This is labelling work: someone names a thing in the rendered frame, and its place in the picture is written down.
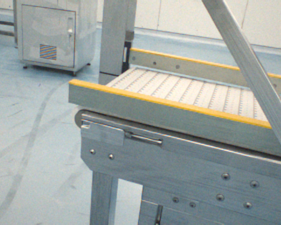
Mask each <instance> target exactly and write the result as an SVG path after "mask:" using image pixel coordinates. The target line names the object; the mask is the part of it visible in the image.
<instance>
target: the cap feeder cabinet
mask: <svg viewBox="0 0 281 225"><path fill-rule="evenodd" d="M16 8H17V32H18V60H20V63H24V65H25V66H23V68H24V69H27V66H26V63H27V64H32V65H39V66H44V67H52V68H56V69H62V70H63V69H65V70H69V71H73V73H74V74H73V77H76V76H77V75H76V74H75V72H76V71H79V70H80V69H81V68H82V67H84V66H85V65H86V64H87V65H91V64H90V61H92V60H93V57H95V35H96V26H97V10H98V0H16Z"/></svg>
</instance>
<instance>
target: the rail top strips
mask: <svg viewBox="0 0 281 225"><path fill-rule="evenodd" d="M130 50H133V51H136V52H143V53H148V54H155V55H158V56H166V57H171V58H174V59H181V60H186V61H189V62H196V63H201V64H209V65H212V66H217V67H224V68H227V69H234V70H239V71H240V69H239V67H233V66H228V65H225V64H218V63H213V62H206V61H202V60H198V59H190V58H187V57H182V56H175V55H172V54H164V53H159V52H152V51H148V50H143V49H136V48H133V47H132V48H130ZM267 74H268V75H269V77H277V78H280V79H281V75H276V74H271V73H267ZM69 84H75V85H78V86H81V87H87V88H91V89H96V90H100V91H106V92H109V93H112V94H119V95H122V96H125V97H132V98H135V99H140V100H145V101H151V102H153V103H158V104H163V105H168V106H171V107H176V108H181V109H185V110H189V111H193V112H198V113H202V114H208V115H212V116H215V117H221V118H225V119H230V120H233V121H238V122H244V123H246V124H252V125H256V126H259V127H265V128H269V129H272V127H271V126H270V124H269V121H262V120H258V119H253V118H249V117H243V116H240V115H236V114H230V113H228V112H221V111H217V110H213V109H208V108H204V107H198V106H195V105H191V104H185V103H181V102H178V101H172V100H168V99H162V98H159V97H152V96H148V95H146V94H139V93H135V92H132V91H126V90H123V89H117V88H113V87H107V86H103V85H100V84H94V83H90V82H87V81H81V80H77V79H72V80H71V81H69Z"/></svg>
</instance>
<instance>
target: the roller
mask: <svg viewBox="0 0 281 225"><path fill-rule="evenodd" d="M86 111H87V112H92V113H96V114H101V115H106V114H102V113H99V112H94V111H90V110H86V109H80V110H79V111H78V112H77V114H75V116H74V122H75V124H76V125H77V126H78V127H79V128H80V129H81V126H82V124H83V121H82V120H81V119H82V114H83V113H84V112H86Z"/></svg>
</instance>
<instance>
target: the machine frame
mask: <svg viewBox="0 0 281 225"><path fill-rule="evenodd" d="M136 6H137V0H104V3H103V19H102V33H101V47H100V69H99V78H98V84H100V85H103V86H106V85H107V84H109V83H110V82H111V81H113V80H114V79H116V78H117V77H118V76H120V75H121V74H122V61H123V55H124V45H125V42H133V40H126V31H128V30H132V31H134V28H135V15H136ZM131 48H132V44H131ZM117 193H118V178H116V177H112V176H109V175H106V174H102V173H99V172H94V171H93V172H92V189H91V210H90V225H114V220H115V207H116V199H117Z"/></svg>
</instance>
